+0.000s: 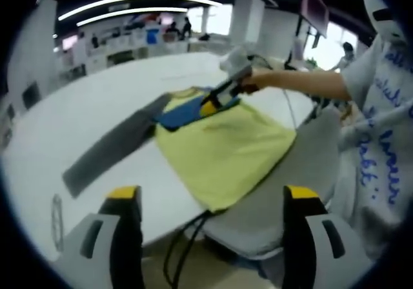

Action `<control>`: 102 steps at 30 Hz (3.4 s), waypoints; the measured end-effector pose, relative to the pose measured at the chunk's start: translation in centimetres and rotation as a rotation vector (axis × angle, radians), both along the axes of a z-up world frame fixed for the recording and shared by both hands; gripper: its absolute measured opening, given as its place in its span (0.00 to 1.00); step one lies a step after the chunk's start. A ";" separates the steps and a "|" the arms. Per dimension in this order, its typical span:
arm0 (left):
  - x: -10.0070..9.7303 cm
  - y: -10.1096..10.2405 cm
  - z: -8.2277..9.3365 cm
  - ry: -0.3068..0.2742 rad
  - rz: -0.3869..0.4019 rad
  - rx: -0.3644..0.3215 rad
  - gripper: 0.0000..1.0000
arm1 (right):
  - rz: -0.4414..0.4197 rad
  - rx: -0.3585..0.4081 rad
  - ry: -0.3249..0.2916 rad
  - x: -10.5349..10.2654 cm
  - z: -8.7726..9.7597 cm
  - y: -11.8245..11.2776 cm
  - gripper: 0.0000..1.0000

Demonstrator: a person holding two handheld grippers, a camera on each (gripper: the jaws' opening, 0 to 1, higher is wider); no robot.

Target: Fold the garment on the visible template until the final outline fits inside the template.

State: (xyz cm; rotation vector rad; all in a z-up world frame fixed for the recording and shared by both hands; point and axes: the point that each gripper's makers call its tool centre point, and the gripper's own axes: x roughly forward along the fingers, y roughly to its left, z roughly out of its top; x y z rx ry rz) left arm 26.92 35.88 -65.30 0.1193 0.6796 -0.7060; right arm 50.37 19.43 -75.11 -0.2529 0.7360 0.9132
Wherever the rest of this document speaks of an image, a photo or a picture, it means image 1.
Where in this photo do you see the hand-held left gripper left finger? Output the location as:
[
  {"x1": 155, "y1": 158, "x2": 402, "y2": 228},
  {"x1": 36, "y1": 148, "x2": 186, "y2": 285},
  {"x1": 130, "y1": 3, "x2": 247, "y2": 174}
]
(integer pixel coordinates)
[{"x1": 54, "y1": 185, "x2": 145, "y2": 289}]

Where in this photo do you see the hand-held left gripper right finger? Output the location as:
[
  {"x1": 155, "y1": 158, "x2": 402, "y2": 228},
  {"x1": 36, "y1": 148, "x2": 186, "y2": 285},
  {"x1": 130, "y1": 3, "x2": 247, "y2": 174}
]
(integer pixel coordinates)
[{"x1": 282, "y1": 184, "x2": 374, "y2": 289}]

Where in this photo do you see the yellow blue black garment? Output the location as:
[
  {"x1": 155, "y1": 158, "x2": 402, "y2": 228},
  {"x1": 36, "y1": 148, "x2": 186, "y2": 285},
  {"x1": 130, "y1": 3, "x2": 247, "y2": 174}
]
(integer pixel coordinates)
[{"x1": 61, "y1": 87, "x2": 297, "y2": 213}]

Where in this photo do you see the person's right hand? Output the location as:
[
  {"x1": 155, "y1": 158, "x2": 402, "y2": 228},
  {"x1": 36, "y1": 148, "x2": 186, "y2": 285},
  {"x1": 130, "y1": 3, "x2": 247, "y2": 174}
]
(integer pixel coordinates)
[{"x1": 241, "y1": 70, "x2": 270, "y2": 95}]

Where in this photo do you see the white square pillar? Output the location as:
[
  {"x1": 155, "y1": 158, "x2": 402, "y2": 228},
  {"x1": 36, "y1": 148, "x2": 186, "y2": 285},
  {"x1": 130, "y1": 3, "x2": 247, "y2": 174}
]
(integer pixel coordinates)
[{"x1": 229, "y1": 0, "x2": 264, "y2": 53}]

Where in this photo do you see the hanging dark monitor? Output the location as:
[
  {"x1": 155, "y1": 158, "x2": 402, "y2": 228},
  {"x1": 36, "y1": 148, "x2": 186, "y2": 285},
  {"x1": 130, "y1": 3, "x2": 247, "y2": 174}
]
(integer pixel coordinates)
[{"x1": 301, "y1": 0, "x2": 330, "y2": 38}]

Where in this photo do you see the person's white printed shirt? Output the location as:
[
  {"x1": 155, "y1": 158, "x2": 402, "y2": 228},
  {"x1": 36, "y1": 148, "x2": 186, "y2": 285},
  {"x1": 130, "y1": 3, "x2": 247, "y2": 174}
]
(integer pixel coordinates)
[{"x1": 337, "y1": 35, "x2": 413, "y2": 261}]

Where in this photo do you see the white shelf unit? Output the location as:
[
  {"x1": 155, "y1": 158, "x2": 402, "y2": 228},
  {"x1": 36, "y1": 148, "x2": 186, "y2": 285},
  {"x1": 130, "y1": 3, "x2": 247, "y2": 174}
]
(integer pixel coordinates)
[{"x1": 82, "y1": 27, "x2": 162, "y2": 74}]

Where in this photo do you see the short ceiling light strip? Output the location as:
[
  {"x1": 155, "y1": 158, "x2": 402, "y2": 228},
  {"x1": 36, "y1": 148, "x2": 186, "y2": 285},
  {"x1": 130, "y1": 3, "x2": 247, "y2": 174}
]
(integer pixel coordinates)
[{"x1": 76, "y1": 7, "x2": 188, "y2": 27}]

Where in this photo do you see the pink lit screen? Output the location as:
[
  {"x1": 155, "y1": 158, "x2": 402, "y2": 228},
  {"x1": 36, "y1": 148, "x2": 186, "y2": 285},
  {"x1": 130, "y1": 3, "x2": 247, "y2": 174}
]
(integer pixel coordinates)
[{"x1": 62, "y1": 34, "x2": 79, "y2": 50}]

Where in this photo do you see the black square panel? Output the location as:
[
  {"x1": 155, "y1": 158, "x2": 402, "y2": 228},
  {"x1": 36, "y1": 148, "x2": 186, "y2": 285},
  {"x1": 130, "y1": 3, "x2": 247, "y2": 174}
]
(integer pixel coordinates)
[{"x1": 21, "y1": 81, "x2": 42, "y2": 109}]

